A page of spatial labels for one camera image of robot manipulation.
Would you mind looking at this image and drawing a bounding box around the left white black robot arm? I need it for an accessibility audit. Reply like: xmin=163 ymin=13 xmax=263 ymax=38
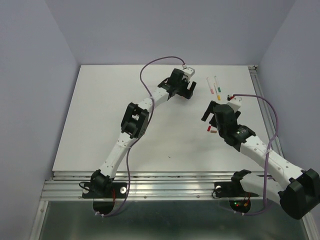
xmin=90 ymin=66 xmax=197 ymax=197

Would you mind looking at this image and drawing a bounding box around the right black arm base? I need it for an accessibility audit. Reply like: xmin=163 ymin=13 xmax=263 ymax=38
xmin=211 ymin=169 xmax=252 ymax=199

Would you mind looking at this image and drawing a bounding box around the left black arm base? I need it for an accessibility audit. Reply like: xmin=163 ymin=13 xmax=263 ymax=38
xmin=79 ymin=181 xmax=128 ymax=199

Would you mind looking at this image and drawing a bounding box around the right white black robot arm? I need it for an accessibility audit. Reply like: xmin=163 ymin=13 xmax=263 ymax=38
xmin=201 ymin=98 xmax=320 ymax=220

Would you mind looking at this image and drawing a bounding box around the yellow capped marker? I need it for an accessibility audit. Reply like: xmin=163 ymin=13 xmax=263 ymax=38
xmin=213 ymin=83 xmax=221 ymax=101

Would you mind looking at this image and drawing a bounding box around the pink capped marker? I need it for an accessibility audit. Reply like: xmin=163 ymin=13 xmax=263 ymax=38
xmin=206 ymin=77 xmax=215 ymax=95

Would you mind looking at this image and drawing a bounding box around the green capped marker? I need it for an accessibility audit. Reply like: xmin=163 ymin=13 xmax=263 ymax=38
xmin=214 ymin=75 xmax=222 ymax=93

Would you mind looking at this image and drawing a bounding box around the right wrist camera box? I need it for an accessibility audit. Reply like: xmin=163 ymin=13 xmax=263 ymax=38
xmin=226 ymin=94 xmax=242 ymax=112

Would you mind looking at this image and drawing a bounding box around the right side aluminium rail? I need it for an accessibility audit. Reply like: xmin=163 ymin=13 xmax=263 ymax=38
xmin=248 ymin=65 xmax=284 ymax=157

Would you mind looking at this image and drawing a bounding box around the aluminium rail frame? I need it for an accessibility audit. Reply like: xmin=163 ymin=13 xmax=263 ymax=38
xmin=30 ymin=171 xmax=320 ymax=240

